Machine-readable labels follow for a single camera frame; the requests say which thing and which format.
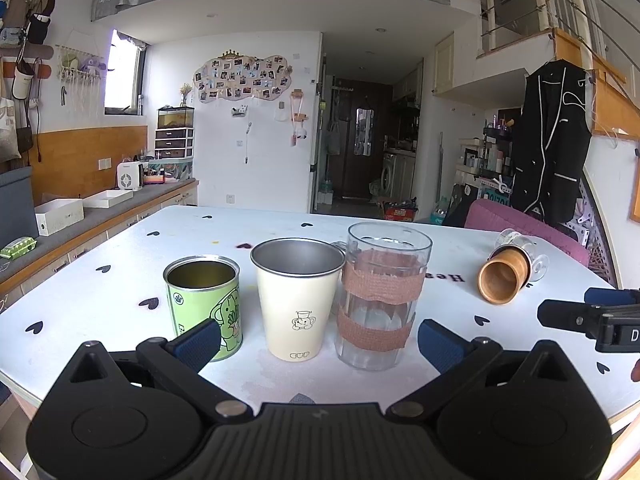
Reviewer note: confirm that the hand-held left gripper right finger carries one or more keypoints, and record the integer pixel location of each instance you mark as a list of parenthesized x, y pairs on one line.
[(440, 345)]

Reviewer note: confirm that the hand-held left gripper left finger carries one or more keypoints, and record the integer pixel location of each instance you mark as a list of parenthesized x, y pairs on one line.
[(200, 345)]

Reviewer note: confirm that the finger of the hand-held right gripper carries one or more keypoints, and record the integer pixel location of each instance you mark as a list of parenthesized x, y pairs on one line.
[(567, 315), (612, 296)]

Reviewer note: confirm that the glass cup with brown sleeve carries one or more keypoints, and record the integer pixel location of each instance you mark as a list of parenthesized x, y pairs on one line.
[(502, 275)]

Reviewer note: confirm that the white shoulder bag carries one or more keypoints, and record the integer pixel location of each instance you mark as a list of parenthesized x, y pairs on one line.
[(21, 85)]

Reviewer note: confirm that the cream steel cup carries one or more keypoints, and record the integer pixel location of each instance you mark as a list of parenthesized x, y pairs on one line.
[(297, 300)]

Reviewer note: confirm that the green printed tin can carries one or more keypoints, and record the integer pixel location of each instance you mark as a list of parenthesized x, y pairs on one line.
[(192, 305)]

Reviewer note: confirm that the glass mug with tape bands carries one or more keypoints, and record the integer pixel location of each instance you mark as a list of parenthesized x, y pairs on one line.
[(380, 260)]

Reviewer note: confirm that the pink chair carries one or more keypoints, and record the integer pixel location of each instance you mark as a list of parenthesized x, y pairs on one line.
[(500, 215)]

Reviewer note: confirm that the red box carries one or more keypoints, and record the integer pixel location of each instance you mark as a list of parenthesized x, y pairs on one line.
[(400, 211)]

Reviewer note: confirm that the long counter cabinet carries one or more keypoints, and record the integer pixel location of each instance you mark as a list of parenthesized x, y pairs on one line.
[(75, 245)]

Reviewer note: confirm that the flat white tray box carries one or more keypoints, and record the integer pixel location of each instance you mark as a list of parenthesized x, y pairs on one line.
[(107, 199)]

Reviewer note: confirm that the shelf rack with bottles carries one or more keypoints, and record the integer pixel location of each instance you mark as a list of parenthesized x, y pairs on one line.
[(487, 160)]

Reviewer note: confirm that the black jacket with white trim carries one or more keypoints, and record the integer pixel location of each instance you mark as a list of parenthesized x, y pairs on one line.
[(545, 135)]

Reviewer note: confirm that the washing machine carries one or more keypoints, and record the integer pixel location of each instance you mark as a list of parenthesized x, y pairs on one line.
[(397, 175)]

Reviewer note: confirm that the white desktop appliance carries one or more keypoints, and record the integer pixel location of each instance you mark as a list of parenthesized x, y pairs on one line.
[(129, 176)]

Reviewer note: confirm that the white cardboard box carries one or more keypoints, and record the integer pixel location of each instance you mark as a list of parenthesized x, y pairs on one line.
[(57, 216)]

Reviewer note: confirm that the small drawer unit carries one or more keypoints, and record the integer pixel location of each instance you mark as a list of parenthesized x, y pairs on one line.
[(174, 144)]

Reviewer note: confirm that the green egg carton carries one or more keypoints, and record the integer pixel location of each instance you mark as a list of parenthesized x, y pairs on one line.
[(19, 248)]

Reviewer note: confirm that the dark wooden door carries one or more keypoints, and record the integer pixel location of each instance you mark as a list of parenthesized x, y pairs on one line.
[(352, 150)]

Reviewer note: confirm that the glass fish tank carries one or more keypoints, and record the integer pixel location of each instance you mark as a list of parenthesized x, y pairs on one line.
[(175, 117)]

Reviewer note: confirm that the grey storage box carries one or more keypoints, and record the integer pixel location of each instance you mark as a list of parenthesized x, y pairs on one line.
[(15, 205)]

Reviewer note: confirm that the cloud-shaped photo board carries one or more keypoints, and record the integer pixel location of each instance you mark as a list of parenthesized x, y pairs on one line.
[(240, 77)]

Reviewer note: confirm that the beige tote bag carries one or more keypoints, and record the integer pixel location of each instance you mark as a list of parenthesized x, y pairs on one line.
[(7, 130)]

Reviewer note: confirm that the stair railing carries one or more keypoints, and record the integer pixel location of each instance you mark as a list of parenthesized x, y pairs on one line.
[(565, 5)]

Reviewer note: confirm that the wooden hanging wall ornament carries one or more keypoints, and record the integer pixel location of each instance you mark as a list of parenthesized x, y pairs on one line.
[(298, 120)]

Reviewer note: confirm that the white wall hook rack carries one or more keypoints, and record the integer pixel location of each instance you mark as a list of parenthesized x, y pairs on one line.
[(80, 77)]

